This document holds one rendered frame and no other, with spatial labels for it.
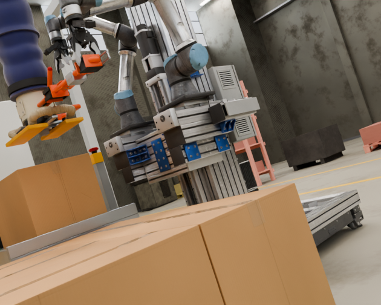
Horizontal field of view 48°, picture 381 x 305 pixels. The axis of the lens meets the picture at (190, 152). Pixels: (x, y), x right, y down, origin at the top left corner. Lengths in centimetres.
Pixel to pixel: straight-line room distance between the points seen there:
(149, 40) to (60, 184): 95
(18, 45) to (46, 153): 1015
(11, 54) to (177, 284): 160
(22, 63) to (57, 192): 66
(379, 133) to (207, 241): 746
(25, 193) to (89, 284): 136
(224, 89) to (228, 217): 155
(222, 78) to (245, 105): 42
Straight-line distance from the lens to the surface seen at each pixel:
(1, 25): 238
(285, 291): 128
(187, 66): 215
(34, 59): 233
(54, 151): 1252
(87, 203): 236
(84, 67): 179
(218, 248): 112
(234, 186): 252
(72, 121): 220
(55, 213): 229
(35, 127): 212
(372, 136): 847
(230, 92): 266
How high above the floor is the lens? 67
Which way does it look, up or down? 3 degrees up
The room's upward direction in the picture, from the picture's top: 18 degrees counter-clockwise
